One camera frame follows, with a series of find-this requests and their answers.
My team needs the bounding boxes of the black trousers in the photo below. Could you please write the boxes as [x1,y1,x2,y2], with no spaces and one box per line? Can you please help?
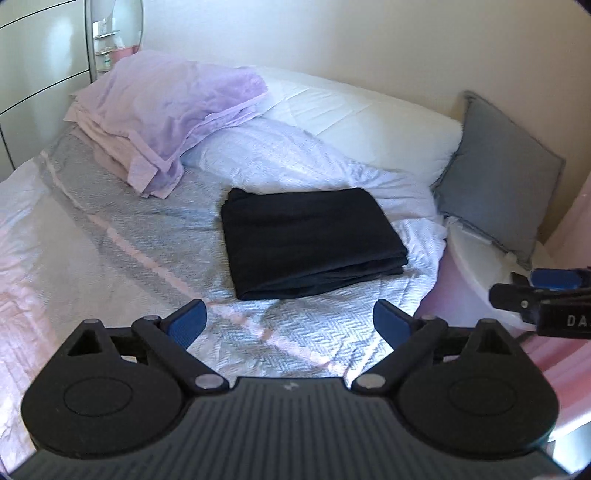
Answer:
[221,188,409,301]

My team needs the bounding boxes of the white round bedside table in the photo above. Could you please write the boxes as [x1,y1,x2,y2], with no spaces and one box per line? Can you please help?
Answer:
[439,217,554,332]

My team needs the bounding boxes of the grey cushion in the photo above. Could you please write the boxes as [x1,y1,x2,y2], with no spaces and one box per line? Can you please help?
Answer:
[432,91,565,269]

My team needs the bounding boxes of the pink and grey bedspread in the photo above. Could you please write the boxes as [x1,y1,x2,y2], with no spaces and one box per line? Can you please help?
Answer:
[1,118,447,472]

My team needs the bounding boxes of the white pillow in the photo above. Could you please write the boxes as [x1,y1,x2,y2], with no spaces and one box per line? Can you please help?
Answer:
[256,67,463,185]

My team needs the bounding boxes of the lilac pillow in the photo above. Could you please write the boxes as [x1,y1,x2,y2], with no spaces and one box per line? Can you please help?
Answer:
[64,50,269,199]

